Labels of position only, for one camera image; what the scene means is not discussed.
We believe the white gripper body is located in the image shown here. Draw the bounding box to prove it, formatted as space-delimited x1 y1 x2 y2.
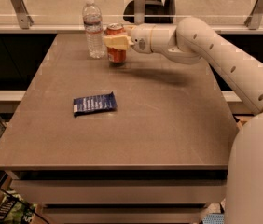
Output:
131 24 154 54

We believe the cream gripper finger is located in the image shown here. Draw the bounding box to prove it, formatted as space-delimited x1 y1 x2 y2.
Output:
103 35 134 50
123 25 136 35

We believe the orange coke can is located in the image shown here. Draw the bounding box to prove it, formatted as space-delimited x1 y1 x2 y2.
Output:
106 23 126 63

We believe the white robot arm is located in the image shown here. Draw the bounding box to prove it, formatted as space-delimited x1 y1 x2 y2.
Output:
104 17 263 224

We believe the clear plastic water bottle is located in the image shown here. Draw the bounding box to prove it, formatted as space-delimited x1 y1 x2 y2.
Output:
82 0 106 59

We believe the black office chair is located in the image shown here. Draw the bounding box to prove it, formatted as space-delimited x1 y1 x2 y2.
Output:
122 0 180 25

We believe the blue snack packet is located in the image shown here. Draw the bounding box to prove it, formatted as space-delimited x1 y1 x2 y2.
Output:
73 92 117 117

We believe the upper grey drawer front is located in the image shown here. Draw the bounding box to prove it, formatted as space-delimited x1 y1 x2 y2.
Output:
11 180 226 204

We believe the grey drawer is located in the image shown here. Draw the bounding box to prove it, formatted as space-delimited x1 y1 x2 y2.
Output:
11 180 226 204
42 208 204 224

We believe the lower grey drawer front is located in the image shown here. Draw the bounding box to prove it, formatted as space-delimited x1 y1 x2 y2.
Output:
42 208 204 224

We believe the blue perforated basket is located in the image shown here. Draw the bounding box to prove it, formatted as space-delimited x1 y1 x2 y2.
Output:
202 214 224 224

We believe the green chip bag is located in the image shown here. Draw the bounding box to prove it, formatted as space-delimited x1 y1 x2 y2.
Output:
0 191 36 224

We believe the middle metal railing bracket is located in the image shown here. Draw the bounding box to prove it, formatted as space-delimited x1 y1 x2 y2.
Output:
134 0 145 25

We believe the metal railing bracket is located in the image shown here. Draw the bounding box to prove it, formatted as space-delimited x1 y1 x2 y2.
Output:
10 0 34 29
134 0 145 25
244 0 263 30

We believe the left metal railing bracket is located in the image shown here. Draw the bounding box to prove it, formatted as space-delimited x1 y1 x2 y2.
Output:
10 0 34 29

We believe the right metal railing bracket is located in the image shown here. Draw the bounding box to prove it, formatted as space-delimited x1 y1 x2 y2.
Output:
244 0 263 30

